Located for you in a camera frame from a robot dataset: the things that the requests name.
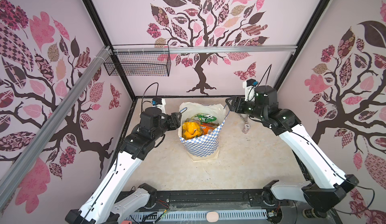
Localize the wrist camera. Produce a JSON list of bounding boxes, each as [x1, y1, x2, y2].
[[242, 79, 259, 101], [152, 97, 166, 114]]

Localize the black wire basket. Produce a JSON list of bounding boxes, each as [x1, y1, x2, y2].
[[104, 43, 171, 76]]

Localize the beige oval sticker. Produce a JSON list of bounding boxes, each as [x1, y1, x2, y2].
[[206, 211, 220, 223]]

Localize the aluminium rail back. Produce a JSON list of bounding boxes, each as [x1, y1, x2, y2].
[[114, 45, 298, 54]]

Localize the aluminium rail left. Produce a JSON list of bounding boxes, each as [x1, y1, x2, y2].
[[1, 46, 112, 208]]

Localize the green snack bag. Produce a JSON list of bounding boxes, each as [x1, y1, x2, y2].
[[193, 113, 217, 124]]

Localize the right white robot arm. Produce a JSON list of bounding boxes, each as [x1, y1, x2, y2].
[[226, 85, 359, 213]]

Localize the yellow snack bag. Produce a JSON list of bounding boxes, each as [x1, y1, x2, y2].
[[182, 122, 203, 140]]

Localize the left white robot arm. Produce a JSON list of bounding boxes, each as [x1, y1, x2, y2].
[[65, 107, 187, 224]]

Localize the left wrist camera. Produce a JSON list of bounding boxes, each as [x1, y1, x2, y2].
[[152, 97, 166, 114]]

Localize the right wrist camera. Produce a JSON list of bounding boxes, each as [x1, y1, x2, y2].
[[242, 79, 259, 101]]

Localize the orange snack bag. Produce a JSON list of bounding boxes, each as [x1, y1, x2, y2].
[[199, 122, 219, 135]]

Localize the metal kitchen tongs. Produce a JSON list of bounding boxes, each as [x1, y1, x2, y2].
[[239, 114, 250, 134]]

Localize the white vented cable duct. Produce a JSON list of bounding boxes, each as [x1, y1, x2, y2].
[[126, 210, 268, 223]]

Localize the aluminium rail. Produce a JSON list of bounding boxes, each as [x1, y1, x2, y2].
[[1, 46, 112, 208], [114, 45, 298, 54]]

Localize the blue checkered paper bag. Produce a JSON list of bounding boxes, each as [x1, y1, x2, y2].
[[178, 102, 228, 162]]

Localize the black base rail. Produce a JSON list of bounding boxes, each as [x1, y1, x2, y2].
[[114, 188, 332, 213]]

